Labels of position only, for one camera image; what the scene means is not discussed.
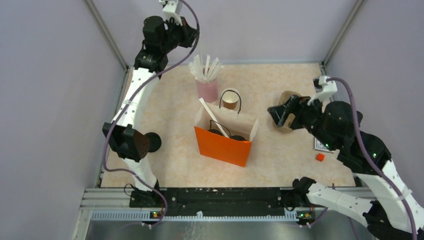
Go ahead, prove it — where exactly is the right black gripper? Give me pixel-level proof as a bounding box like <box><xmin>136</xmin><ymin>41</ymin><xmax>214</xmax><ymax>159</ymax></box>
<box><xmin>266</xmin><ymin>92</ymin><xmax>337</xmax><ymax>150</ymax></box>

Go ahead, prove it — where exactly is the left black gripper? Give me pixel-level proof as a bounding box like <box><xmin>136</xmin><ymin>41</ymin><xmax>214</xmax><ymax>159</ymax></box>
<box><xmin>160</xmin><ymin>15</ymin><xmax>200</xmax><ymax>54</ymax></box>

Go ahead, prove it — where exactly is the black plastic cup lid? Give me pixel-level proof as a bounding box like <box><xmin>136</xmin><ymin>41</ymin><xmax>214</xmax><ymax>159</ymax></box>
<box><xmin>229</xmin><ymin>135</ymin><xmax>246</xmax><ymax>141</ymax></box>

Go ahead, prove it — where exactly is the orange paper bag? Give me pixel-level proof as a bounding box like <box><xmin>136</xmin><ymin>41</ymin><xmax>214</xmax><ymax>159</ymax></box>
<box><xmin>194</xmin><ymin>94</ymin><xmax>259</xmax><ymax>167</ymax></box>

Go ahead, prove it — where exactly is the white straw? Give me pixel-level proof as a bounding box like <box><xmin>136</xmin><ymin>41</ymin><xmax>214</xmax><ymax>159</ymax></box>
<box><xmin>198</xmin><ymin>98</ymin><xmax>229</xmax><ymax>138</ymax></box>

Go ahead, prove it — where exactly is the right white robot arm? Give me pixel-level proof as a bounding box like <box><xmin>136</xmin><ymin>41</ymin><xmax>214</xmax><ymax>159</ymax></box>
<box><xmin>267</xmin><ymin>95</ymin><xmax>424</xmax><ymax>240</ymax></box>

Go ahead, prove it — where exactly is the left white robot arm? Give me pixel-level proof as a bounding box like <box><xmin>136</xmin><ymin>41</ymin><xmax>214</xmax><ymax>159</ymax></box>
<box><xmin>102</xmin><ymin>15</ymin><xmax>199</xmax><ymax>208</ymax></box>

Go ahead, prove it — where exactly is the blue playing card deck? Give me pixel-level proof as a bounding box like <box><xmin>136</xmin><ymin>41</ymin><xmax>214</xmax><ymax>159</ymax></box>
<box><xmin>313</xmin><ymin>137</ymin><xmax>335</xmax><ymax>154</ymax></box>

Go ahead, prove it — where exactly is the bundle of white wrapped straws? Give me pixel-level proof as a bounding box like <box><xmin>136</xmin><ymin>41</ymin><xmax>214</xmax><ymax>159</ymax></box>
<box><xmin>188</xmin><ymin>54</ymin><xmax>224</xmax><ymax>84</ymax></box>

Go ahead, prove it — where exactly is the stack of brown paper cups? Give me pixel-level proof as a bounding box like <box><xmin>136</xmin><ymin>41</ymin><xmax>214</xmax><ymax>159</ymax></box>
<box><xmin>221</xmin><ymin>88</ymin><xmax>241</xmax><ymax>110</ymax></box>

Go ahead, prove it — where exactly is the small orange block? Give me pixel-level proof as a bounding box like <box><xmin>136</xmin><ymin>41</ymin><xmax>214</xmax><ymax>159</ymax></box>
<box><xmin>315</xmin><ymin>153</ymin><xmax>326</xmax><ymax>162</ymax></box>

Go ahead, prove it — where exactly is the pink cylindrical straw holder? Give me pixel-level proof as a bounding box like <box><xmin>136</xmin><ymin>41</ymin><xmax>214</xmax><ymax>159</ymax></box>
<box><xmin>195</xmin><ymin>79</ymin><xmax>218</xmax><ymax>103</ymax></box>

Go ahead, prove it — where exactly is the black plastic lid stack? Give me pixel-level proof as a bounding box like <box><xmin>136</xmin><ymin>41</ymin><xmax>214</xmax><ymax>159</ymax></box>
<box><xmin>145</xmin><ymin>132</ymin><xmax>162</xmax><ymax>153</ymax></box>

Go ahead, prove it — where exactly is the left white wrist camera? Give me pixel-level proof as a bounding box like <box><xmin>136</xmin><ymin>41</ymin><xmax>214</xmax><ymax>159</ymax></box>
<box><xmin>158</xmin><ymin>0</ymin><xmax>183</xmax><ymax>26</ymax></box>

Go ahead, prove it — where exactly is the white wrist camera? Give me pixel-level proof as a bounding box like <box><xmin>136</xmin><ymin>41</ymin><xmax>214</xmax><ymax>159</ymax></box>
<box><xmin>158</xmin><ymin>0</ymin><xmax>183</xmax><ymax>26</ymax></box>
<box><xmin>307</xmin><ymin>75</ymin><xmax>338</xmax><ymax>106</ymax></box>

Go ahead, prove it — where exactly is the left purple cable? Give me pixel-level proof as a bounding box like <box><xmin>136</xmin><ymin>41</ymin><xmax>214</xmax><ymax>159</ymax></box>
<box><xmin>101</xmin><ymin>0</ymin><xmax>201</xmax><ymax>229</ymax></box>

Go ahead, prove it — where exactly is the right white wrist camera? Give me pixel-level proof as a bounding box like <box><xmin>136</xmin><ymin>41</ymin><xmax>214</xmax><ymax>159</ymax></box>
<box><xmin>307</xmin><ymin>75</ymin><xmax>338</xmax><ymax>106</ymax></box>

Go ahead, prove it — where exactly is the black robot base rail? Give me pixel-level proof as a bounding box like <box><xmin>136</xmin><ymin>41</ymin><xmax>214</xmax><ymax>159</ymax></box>
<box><xmin>124</xmin><ymin>187</ymin><xmax>316</xmax><ymax>218</ymax></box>

